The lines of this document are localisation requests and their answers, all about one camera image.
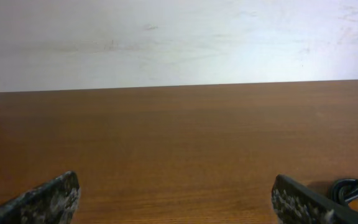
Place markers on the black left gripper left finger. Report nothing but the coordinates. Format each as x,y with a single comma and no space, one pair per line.
52,202

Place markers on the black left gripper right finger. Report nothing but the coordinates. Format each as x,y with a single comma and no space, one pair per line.
295,203

